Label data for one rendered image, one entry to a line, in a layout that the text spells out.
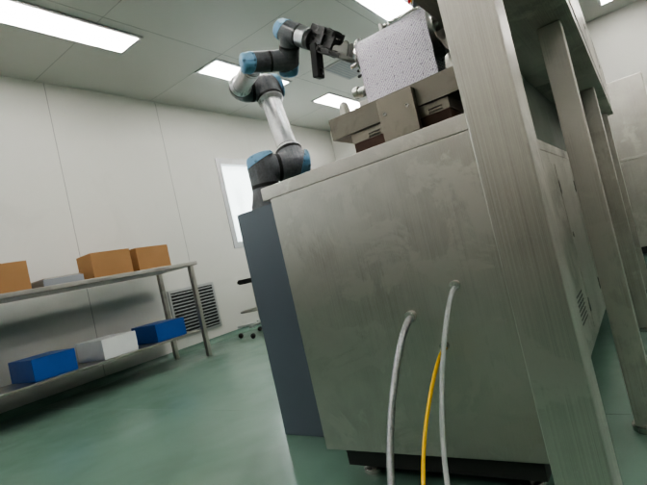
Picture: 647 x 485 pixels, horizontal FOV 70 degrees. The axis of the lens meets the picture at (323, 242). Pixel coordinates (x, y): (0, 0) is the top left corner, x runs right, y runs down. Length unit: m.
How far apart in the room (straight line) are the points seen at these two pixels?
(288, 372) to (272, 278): 0.37
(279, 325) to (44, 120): 3.64
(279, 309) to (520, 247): 1.35
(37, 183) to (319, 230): 3.71
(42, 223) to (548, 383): 4.39
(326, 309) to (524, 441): 0.58
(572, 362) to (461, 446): 0.72
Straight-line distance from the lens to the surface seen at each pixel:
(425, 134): 1.15
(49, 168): 4.84
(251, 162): 1.90
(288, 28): 1.78
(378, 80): 1.52
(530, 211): 0.56
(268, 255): 1.81
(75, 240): 4.75
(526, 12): 1.39
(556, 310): 0.57
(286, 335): 1.82
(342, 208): 1.25
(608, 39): 7.12
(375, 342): 1.27
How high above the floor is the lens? 0.65
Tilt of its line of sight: 2 degrees up
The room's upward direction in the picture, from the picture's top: 13 degrees counter-clockwise
